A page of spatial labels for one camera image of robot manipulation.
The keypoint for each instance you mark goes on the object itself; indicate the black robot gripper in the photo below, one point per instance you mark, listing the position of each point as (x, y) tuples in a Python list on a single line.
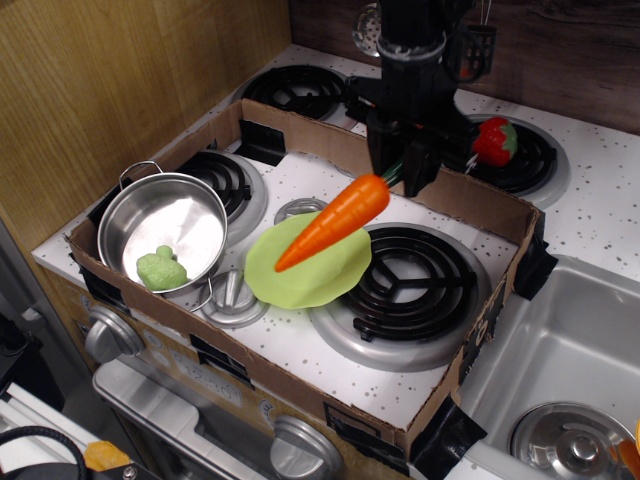
[(413, 125)]

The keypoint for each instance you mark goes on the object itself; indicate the orange toy carrot green top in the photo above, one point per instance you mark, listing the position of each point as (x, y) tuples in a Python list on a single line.
[(360, 202)]

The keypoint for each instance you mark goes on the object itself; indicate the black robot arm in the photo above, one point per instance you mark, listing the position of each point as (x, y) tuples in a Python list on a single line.
[(409, 22)]

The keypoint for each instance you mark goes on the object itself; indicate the light green plastic plate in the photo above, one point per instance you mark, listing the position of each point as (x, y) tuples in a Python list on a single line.
[(312, 283)]

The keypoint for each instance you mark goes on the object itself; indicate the red toy strawberry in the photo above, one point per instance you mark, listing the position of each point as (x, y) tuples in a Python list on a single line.
[(497, 142)]

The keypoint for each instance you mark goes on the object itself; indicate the silver stovetop knob middle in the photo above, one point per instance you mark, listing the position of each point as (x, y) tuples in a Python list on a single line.
[(297, 207)]

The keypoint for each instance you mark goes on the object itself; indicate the silver stovetop knob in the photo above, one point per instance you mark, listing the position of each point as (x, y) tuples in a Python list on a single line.
[(297, 207), (228, 302)]

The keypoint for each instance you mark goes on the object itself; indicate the hanging steel strainer ladle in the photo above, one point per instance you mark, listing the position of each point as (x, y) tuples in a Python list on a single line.
[(366, 29)]

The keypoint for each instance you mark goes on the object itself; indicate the hanging steel slotted spatula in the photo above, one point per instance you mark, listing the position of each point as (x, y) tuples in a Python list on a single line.
[(478, 42)]

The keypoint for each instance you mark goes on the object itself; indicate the back right black burner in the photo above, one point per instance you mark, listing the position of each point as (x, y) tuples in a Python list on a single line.
[(539, 171)]

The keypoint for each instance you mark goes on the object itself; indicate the front right black burner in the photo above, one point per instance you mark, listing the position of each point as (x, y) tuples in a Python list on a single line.
[(413, 306)]

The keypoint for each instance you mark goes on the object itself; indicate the brown cardboard fence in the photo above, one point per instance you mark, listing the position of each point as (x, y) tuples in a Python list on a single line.
[(386, 425)]

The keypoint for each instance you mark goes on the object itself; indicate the front left black burner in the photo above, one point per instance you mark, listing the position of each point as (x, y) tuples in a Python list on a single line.
[(238, 184)]

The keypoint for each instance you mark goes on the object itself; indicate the silver stovetop knob front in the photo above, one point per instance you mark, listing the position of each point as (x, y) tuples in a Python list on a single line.
[(228, 302)]

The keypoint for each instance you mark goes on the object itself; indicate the grey sink basin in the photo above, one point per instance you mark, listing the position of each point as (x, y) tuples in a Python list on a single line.
[(576, 340)]

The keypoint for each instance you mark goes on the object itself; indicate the small steel pot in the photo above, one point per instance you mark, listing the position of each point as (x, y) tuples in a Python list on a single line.
[(169, 212)]

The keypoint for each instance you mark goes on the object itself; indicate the green toy broccoli piece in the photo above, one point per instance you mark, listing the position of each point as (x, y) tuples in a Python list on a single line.
[(159, 271)]

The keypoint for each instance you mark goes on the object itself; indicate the silver oven knob right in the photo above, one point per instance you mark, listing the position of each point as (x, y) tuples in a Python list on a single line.
[(299, 451)]

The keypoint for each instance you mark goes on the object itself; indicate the silver oven knob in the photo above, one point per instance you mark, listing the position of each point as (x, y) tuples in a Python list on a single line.
[(110, 337), (299, 451)]

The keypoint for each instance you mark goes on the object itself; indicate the silver oven knob left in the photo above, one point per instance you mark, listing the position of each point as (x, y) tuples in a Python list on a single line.
[(110, 337)]

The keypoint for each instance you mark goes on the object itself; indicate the yellow crumpled object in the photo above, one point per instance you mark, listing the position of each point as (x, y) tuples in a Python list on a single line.
[(102, 455)]

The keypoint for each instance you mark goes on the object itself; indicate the silver oven door handle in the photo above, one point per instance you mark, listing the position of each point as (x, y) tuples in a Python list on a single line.
[(191, 437)]

